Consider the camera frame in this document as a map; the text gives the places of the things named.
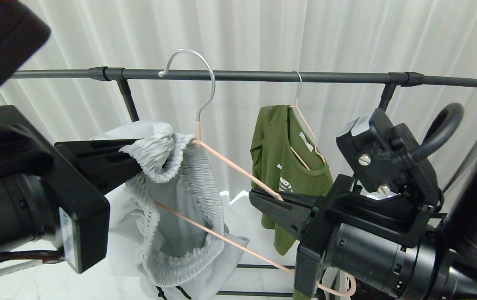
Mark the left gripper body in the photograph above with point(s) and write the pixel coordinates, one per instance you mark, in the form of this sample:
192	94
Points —
13	208

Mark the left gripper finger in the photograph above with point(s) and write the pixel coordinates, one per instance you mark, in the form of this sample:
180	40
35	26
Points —
96	148
105	173

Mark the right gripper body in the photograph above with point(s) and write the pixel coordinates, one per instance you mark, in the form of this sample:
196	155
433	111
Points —
367	250

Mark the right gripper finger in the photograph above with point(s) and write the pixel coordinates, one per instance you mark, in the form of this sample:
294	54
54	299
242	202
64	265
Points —
292	218
300	201

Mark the green long-sleeved shirt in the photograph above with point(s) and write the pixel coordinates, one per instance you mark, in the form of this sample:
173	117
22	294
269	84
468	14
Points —
271	146

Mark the pale grey garment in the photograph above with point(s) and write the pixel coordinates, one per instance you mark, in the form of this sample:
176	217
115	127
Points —
180	233

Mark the pink clothes hanger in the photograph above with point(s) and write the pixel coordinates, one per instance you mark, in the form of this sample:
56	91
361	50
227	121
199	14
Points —
298	83
213	87

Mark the black clothes rack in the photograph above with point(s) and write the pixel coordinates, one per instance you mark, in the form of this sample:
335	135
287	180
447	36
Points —
263	76

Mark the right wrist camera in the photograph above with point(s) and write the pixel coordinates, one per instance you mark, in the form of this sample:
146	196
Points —
384	150

